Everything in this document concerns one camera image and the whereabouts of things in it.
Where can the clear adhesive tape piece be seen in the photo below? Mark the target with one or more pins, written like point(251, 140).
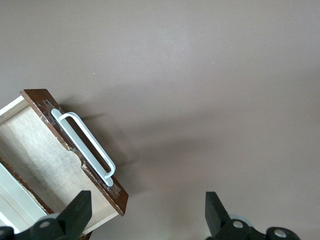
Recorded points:
point(46, 106)
point(115, 192)

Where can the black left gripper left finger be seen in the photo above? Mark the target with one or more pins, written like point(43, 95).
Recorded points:
point(65, 225)

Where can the cream white drawer cabinet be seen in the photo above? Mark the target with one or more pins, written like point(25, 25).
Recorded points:
point(15, 197)

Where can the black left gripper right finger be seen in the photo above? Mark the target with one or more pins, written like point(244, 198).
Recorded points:
point(225, 230)

